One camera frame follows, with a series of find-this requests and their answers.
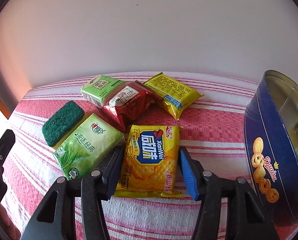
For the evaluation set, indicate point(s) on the green tea tissue pack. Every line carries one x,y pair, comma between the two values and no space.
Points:
86,146

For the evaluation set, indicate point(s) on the person's left hand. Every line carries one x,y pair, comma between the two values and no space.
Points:
11,230

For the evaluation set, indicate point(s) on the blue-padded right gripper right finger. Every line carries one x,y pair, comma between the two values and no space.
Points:
229,203

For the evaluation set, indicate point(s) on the yellow snack packet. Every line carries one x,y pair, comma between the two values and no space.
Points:
176,96

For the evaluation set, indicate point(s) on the green-topped scouring sponge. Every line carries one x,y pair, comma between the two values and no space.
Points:
61,123

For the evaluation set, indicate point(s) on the pink striped bed cover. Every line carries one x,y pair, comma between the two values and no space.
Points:
212,131

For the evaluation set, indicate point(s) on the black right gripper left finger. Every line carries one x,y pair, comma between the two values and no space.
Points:
54,217

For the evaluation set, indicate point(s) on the green tissue pack beige label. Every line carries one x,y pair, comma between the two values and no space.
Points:
101,89

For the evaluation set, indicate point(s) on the red snack packet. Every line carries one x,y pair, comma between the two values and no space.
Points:
129,103

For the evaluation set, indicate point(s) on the yellow XianWei cracker packet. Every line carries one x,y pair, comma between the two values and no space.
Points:
150,163

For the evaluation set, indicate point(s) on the blue round cookie tin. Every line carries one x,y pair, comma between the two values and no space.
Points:
271,138

